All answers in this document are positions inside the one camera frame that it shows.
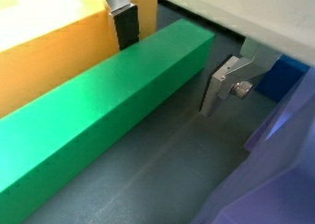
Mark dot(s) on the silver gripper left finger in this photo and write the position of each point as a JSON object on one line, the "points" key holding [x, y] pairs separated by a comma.
{"points": [[122, 11]]}

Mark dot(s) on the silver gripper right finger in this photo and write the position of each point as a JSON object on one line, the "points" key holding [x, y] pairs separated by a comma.
{"points": [[229, 79]]}

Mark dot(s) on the green rectangular bar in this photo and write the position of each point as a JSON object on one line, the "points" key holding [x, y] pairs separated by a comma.
{"points": [[53, 136]]}

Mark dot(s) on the yellow slotted board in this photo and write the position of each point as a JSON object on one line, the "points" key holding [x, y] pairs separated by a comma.
{"points": [[52, 39]]}

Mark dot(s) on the blue rectangular bar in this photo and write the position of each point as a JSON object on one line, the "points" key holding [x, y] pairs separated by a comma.
{"points": [[280, 78]]}

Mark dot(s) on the purple branched block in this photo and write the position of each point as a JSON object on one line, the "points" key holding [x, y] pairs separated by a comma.
{"points": [[269, 190]]}

